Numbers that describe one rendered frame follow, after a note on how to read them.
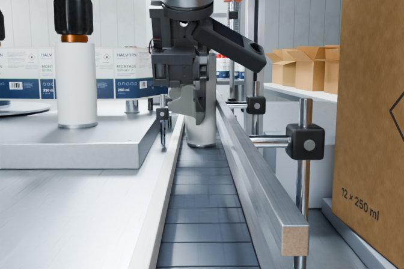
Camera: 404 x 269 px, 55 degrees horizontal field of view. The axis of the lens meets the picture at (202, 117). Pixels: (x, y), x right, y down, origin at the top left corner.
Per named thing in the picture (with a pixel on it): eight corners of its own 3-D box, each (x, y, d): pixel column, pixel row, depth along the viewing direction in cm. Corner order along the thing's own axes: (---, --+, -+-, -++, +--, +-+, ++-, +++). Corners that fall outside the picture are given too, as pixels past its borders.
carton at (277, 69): (262, 83, 438) (263, 49, 433) (299, 82, 445) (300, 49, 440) (273, 84, 400) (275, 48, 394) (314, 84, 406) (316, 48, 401)
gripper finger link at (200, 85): (194, 99, 63) (193, 51, 58) (205, 99, 63) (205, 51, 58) (193, 117, 59) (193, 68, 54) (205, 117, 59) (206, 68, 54)
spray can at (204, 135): (189, 141, 72) (188, 28, 69) (216, 142, 72) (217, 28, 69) (185, 148, 67) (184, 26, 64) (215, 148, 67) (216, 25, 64)
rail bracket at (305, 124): (237, 260, 39) (240, 96, 37) (310, 260, 39) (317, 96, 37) (241, 278, 36) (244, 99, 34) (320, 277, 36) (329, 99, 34)
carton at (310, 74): (284, 88, 351) (285, 46, 346) (330, 87, 358) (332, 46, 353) (304, 92, 308) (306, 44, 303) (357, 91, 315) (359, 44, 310)
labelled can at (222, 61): (220, 78, 321) (220, 53, 318) (226, 79, 320) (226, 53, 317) (218, 79, 316) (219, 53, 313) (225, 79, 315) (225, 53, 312)
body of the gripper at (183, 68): (157, 64, 63) (152, -10, 56) (211, 64, 63) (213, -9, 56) (153, 91, 57) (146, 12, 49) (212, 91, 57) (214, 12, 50)
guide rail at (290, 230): (207, 86, 123) (207, 81, 122) (211, 86, 123) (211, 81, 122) (281, 257, 16) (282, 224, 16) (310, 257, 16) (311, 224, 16)
